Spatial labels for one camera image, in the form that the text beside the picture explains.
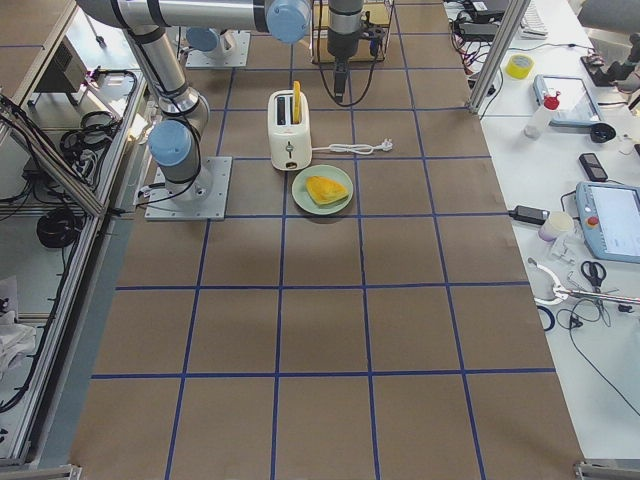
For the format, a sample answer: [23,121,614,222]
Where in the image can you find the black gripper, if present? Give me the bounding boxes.
[327,14,385,103]

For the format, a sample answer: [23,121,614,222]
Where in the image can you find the white two-slot toaster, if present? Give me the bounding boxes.
[267,89,312,171]

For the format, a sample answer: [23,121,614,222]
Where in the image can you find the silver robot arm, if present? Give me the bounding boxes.
[327,0,386,107]
[77,1,312,201]

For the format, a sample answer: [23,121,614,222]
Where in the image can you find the bread slice in toaster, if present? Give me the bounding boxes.
[292,80,302,124]

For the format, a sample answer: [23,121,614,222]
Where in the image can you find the green round plate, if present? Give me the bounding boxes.
[292,165,354,215]

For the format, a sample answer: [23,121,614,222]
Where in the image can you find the triangular golden pastry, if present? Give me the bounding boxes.
[305,176,349,206]

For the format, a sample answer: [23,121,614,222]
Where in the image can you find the black power adapter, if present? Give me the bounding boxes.
[457,22,499,42]

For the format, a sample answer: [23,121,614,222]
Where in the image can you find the yellow tape roll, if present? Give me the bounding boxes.
[505,54,534,80]

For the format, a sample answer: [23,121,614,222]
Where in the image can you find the red-capped squeeze bottle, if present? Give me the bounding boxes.
[523,91,561,139]

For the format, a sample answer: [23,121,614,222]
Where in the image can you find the far blue teach pendant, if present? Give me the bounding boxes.
[533,74,603,128]

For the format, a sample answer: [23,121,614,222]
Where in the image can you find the blue teach pendant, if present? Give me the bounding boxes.
[576,182,640,264]
[533,74,603,128]

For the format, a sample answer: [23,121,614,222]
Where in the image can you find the white paper cup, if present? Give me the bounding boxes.
[538,211,574,242]

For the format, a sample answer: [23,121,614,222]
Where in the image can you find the black remote handset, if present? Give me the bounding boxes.
[578,153,608,182]

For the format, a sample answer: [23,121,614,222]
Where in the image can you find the near blue teach pendant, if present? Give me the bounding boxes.
[576,182,640,264]

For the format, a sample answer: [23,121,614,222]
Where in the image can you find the black scissors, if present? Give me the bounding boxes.
[580,260,607,293]

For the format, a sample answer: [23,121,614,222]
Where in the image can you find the grid-patterned wire storage box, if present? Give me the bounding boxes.
[309,1,395,64]

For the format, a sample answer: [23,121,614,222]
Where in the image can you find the white toaster power cable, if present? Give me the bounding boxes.
[310,138,394,157]

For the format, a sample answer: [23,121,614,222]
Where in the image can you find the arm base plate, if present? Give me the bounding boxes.
[185,28,251,69]
[144,156,233,221]

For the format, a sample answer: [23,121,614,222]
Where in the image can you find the aluminium frame post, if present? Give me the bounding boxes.
[467,0,530,114]

